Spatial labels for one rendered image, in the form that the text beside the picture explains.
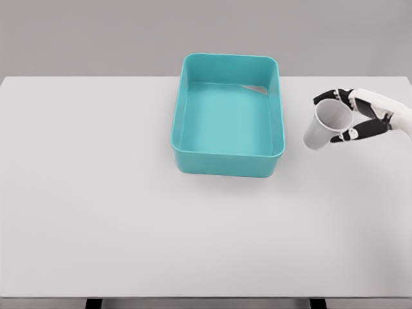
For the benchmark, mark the white paper cup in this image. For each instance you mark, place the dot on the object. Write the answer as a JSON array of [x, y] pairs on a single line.
[[325, 124]]

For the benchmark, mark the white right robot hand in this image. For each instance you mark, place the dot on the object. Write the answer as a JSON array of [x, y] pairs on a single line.
[[380, 107]]

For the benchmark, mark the teal plastic basket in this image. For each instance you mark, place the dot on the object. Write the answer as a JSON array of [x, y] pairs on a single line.
[[228, 119]]

